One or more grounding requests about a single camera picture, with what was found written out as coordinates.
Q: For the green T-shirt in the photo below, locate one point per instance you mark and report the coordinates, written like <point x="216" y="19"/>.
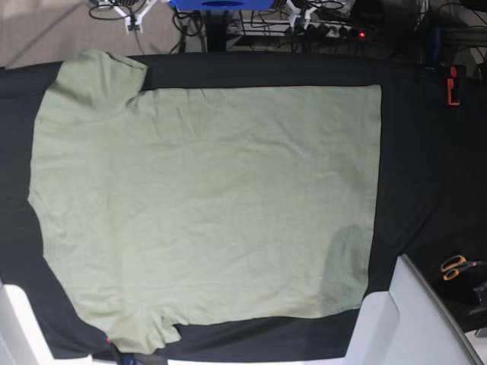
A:
<point x="169" y="207"/>

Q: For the white power strip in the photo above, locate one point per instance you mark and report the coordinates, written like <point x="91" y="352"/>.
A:
<point x="275" y="28"/>

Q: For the blue box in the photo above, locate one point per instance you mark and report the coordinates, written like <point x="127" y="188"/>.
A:
<point x="221" y="5"/>

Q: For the black table leg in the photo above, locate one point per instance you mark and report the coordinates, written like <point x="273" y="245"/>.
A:
<point x="216" y="26"/>

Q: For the orange black clamp right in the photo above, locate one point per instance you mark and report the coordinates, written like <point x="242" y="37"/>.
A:
<point x="455" y="76"/>

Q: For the black table cloth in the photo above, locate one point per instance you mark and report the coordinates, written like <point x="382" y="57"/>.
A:
<point x="432" y="186"/>

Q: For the orange handled scissors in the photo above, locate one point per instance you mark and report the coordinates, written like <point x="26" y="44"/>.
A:
<point x="457" y="264"/>

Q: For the white frame left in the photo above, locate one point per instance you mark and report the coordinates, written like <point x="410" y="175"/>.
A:
<point x="22" y="341"/>

